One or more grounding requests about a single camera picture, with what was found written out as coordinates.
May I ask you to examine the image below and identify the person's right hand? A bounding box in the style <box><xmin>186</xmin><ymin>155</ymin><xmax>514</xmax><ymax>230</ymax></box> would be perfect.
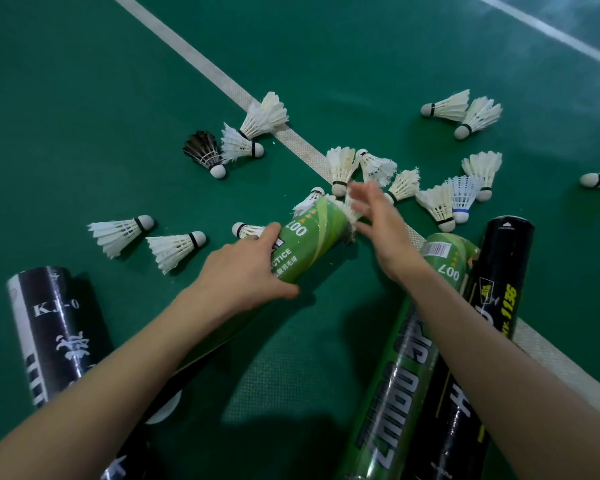
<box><xmin>347</xmin><ymin>182</ymin><xmax>426</xmax><ymax>286</ymax></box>

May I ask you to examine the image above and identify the green shuttlecock tube white cap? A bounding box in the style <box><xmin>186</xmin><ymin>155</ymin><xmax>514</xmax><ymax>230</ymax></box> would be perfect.
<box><xmin>142</xmin><ymin>195</ymin><xmax>358</xmax><ymax>425</ymax></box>

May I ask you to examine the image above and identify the person's left hand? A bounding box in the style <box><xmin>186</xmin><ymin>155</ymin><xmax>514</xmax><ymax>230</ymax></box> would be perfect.
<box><xmin>194</xmin><ymin>222</ymin><xmax>301</xmax><ymax>321</ymax></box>

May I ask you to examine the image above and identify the blue banded plastic shuttlecock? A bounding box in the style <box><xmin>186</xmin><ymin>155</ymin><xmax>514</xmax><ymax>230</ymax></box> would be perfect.
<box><xmin>446</xmin><ymin>176</ymin><xmax>484</xmax><ymax>225</ymax></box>

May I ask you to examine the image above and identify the group of white shuttlecocks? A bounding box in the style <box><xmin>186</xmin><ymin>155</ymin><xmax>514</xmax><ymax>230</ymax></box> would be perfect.
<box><xmin>87</xmin><ymin>90</ymin><xmax>600</xmax><ymax>275</ymax></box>

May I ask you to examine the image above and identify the person's left forearm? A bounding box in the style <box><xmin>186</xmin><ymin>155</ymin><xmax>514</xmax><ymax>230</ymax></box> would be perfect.
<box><xmin>0</xmin><ymin>281</ymin><xmax>227</xmax><ymax>480</ymax></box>

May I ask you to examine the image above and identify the person's right forearm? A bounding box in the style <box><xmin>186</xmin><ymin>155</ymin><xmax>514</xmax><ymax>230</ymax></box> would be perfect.
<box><xmin>402</xmin><ymin>260</ymin><xmax>600</xmax><ymax>480</ymax></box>

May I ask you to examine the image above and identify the green shuttlecock tube barcode label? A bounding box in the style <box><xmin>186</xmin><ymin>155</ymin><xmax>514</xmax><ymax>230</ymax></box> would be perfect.
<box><xmin>336</xmin><ymin>232</ymin><xmax>481</xmax><ymax>480</ymax></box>

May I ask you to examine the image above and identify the black feather shuttlecock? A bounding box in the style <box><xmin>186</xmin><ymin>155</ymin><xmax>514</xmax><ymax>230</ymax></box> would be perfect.
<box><xmin>182</xmin><ymin>131</ymin><xmax>227</xmax><ymax>180</ymax></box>

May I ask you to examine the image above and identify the white feather shuttlecock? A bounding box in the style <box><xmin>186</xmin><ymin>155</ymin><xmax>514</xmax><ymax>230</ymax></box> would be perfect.
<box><xmin>330</xmin><ymin>192</ymin><xmax>363</xmax><ymax>243</ymax></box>

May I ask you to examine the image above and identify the black tube yellow print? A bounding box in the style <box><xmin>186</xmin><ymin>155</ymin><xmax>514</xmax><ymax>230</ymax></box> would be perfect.
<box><xmin>405</xmin><ymin>216</ymin><xmax>535</xmax><ymax>480</ymax></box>

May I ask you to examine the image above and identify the black tube white print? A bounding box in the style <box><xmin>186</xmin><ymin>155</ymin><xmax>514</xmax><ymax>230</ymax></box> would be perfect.
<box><xmin>6</xmin><ymin>266</ymin><xmax>153</xmax><ymax>480</ymax></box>

